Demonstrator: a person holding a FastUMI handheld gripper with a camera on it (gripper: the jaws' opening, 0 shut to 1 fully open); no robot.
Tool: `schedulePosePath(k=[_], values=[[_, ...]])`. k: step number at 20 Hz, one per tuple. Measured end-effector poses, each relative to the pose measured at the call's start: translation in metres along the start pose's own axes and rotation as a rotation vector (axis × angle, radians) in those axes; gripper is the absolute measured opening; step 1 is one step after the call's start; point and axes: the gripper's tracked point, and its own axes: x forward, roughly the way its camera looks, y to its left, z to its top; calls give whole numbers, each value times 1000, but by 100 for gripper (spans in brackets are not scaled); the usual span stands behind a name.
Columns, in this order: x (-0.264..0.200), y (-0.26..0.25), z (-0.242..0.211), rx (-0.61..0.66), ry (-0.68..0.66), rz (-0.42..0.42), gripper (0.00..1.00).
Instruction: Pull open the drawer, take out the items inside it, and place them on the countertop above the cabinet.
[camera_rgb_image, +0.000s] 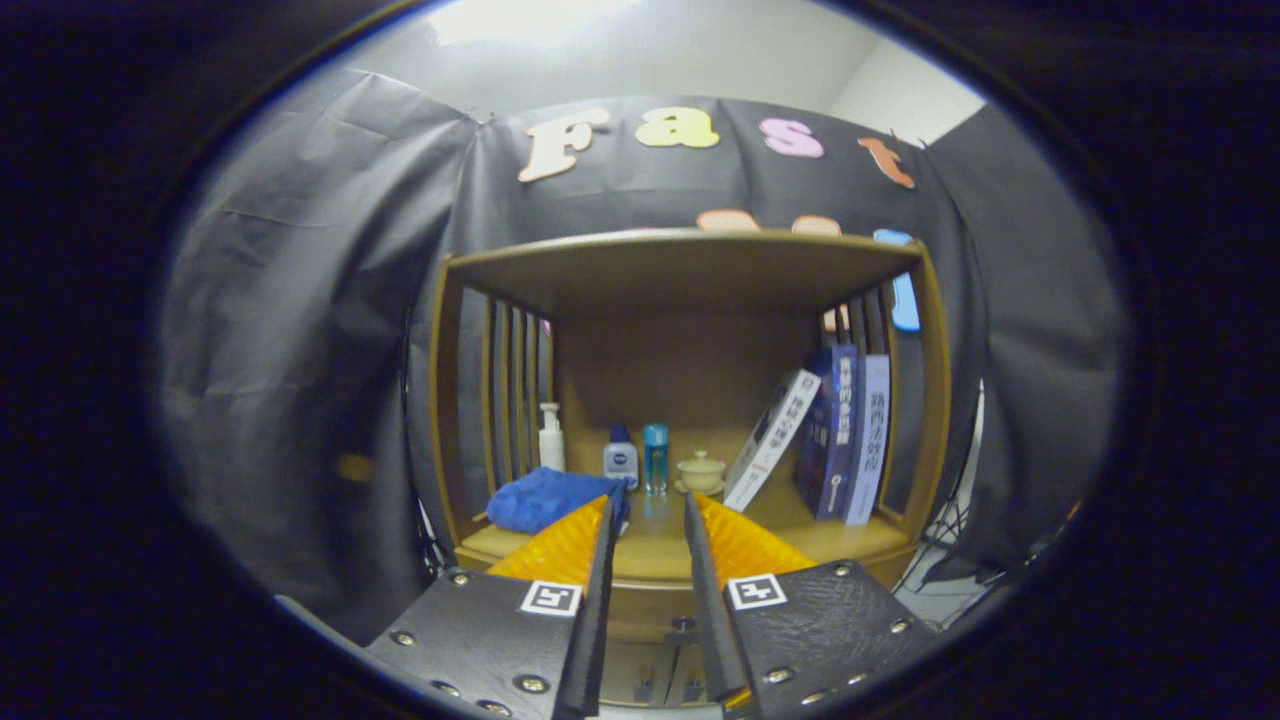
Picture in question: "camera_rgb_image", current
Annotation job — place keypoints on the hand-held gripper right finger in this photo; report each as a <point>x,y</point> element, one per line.
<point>705,610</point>

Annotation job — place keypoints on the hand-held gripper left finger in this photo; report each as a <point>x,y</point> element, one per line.
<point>598,620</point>

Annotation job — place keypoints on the wooden drawer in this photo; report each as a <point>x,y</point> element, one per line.
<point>650,605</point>

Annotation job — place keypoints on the wooden cabinet door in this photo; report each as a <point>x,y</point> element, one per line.
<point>690,660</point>
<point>635,665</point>

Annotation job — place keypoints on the wooden countertop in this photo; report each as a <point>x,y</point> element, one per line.
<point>650,545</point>

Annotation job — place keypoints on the wooden cabinet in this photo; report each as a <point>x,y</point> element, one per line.
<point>690,370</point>

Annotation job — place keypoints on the rolled blue towel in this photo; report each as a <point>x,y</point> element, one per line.
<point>540,500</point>

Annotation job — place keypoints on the beige lidded teacup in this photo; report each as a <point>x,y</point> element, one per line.
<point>700,473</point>

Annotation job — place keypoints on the clear blue bottle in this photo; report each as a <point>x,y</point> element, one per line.
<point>656,460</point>

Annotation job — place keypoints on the white bottle with blue cap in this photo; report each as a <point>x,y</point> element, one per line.
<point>620,462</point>

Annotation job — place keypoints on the white pump bottle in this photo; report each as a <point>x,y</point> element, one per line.
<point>551,445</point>

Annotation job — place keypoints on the white book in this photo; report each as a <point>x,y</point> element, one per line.
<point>770,440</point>

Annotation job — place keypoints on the dark blue book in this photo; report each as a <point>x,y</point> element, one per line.
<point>828,440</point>

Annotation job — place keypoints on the light purple book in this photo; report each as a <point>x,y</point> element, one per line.
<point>868,440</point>

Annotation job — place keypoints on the black backdrop cloth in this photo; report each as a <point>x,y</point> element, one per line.
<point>300,350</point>

